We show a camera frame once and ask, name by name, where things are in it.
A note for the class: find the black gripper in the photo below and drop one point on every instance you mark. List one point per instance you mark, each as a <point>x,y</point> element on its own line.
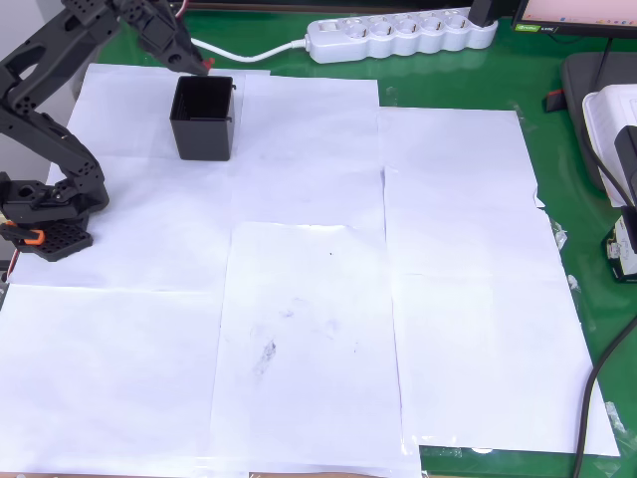
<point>175,54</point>

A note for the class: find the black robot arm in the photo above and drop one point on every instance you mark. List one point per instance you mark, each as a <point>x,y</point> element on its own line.
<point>45,129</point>

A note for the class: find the black square container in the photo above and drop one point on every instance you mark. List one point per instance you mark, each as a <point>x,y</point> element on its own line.
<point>204,134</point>

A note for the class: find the white paper sheet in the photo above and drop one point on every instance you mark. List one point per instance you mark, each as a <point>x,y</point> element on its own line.
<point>308,373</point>
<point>497,373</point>
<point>99,373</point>
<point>124,99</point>
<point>473,234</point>
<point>149,239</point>
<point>448,139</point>
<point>308,149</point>

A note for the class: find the white power strip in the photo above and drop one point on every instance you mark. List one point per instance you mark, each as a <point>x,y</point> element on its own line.
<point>398,35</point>

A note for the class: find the black orange table clamp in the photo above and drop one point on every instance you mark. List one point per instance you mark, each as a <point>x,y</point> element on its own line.
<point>25,235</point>

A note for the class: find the black power adapter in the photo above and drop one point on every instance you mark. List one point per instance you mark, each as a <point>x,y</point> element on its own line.
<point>483,11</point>

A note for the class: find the black item with red tab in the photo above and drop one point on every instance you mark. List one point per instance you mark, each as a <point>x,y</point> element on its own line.
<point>553,101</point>

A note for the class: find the computer monitor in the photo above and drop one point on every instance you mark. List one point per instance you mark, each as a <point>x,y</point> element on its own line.
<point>572,15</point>

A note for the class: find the dark grey pad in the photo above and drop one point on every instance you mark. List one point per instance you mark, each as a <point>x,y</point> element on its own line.
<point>574,99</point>

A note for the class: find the clear tape piece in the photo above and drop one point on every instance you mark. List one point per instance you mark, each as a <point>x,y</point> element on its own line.
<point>573,284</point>
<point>616,417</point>
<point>558,234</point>

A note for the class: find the white foam container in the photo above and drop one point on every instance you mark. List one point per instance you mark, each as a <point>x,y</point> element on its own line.
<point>604,129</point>

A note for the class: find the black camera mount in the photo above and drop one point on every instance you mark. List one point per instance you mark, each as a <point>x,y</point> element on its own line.
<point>628,164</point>

